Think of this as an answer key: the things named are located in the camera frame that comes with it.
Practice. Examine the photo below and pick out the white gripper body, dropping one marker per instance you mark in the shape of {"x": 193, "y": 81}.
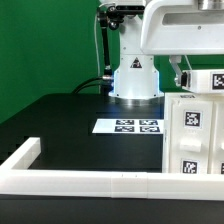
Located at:
{"x": 183, "y": 27}

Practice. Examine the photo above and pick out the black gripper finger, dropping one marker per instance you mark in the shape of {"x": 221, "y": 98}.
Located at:
{"x": 181, "y": 77}

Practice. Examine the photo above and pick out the white cabinet top block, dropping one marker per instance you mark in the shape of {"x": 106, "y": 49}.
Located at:
{"x": 205, "y": 81}

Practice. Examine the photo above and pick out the white cabinet body box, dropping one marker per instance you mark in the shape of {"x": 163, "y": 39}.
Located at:
{"x": 169, "y": 99}

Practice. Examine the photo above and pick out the white cabinet door panel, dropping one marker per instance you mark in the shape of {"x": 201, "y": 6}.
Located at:
{"x": 217, "y": 156}
{"x": 190, "y": 136}

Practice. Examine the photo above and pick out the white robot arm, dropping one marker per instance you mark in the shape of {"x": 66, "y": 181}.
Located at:
{"x": 136, "y": 77}

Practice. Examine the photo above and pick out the white base tag sheet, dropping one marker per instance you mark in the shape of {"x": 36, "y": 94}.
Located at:
{"x": 129, "y": 126}

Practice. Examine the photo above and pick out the white U-shaped obstacle fence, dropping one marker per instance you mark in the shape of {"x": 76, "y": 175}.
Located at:
{"x": 18, "y": 178}

